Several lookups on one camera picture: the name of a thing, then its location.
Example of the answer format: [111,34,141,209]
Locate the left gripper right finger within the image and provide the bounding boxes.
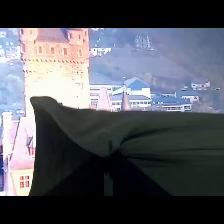
[111,153,170,197]

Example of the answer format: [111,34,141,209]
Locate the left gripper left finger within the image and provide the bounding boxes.
[46,155,106,197]

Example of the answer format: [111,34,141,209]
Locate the grey-green garment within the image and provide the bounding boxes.
[28,95,224,197]

